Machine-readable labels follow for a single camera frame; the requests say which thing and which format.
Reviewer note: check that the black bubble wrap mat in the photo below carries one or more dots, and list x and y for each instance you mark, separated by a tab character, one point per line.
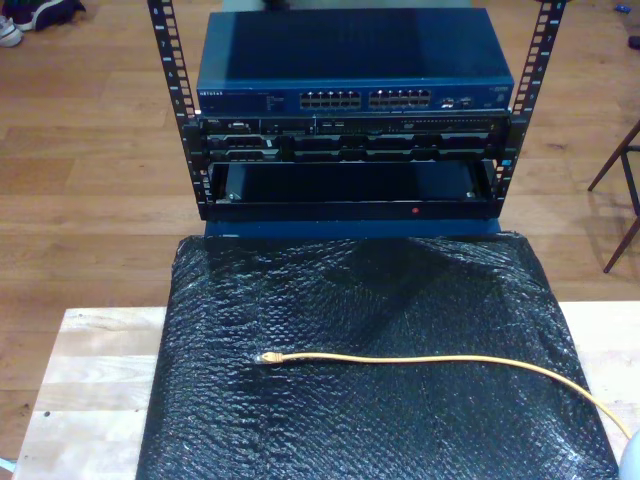
375	410

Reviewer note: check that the brown wooden chair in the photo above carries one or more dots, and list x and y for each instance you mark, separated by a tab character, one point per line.
607	166

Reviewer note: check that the white sneaker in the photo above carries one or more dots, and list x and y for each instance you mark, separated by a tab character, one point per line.
9	32

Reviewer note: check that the black rack server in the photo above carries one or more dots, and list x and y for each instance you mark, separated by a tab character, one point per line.
320	142

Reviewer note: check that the black perforated metal rack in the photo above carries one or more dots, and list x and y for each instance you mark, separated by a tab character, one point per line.
172	60

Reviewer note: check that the blue network switch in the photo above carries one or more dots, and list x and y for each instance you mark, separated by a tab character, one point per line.
350	50

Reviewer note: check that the dark sneaker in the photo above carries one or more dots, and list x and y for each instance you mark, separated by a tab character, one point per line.
55	12

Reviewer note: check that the small blue object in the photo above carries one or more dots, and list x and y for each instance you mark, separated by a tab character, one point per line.
622	8

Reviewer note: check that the black open rack chassis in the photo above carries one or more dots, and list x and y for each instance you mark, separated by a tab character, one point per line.
350	207

